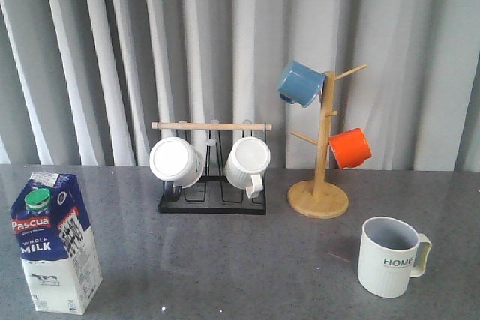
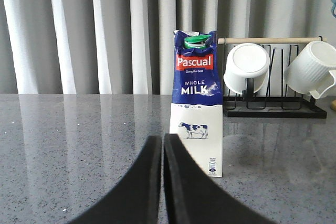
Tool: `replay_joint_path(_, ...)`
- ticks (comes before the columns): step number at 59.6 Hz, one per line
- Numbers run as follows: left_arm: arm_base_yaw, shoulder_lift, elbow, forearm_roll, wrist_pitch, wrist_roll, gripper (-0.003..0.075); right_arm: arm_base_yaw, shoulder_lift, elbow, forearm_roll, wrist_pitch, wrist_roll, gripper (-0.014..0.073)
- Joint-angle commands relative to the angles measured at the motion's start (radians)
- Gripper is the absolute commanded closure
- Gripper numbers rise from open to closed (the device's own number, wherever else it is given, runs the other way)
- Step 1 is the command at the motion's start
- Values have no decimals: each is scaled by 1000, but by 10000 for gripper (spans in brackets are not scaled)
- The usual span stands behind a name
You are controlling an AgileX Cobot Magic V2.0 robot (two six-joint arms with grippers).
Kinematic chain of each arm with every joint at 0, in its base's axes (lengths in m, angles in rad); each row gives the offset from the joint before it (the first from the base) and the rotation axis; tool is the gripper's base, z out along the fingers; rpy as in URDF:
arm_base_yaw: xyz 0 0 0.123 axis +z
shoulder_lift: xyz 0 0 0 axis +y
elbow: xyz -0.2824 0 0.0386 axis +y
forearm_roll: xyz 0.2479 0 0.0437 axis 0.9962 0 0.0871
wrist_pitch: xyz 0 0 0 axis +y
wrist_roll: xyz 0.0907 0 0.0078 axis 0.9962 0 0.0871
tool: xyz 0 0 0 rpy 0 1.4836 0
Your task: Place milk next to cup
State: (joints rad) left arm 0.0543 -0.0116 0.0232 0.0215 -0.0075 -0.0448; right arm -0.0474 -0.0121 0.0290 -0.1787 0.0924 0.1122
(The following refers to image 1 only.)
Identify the cream HOME mug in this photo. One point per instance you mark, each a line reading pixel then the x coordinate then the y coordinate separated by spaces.
pixel 391 253

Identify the blue white milk carton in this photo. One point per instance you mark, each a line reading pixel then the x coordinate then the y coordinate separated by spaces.
pixel 56 243

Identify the ribbed white mug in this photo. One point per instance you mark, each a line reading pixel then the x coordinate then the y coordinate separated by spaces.
pixel 246 165

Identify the smooth white mug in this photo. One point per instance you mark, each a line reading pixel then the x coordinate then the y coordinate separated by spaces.
pixel 173 159

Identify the blue mug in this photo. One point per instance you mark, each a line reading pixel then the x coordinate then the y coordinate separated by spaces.
pixel 300 84

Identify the wooden mug tree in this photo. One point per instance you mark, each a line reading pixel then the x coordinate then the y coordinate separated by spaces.
pixel 318 198

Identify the orange mug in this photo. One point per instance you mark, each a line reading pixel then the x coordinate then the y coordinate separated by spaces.
pixel 350 148

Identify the grey pleated curtain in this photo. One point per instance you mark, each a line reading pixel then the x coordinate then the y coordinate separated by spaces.
pixel 82 80

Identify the black wire mug rack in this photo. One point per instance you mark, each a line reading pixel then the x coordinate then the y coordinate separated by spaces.
pixel 212 194

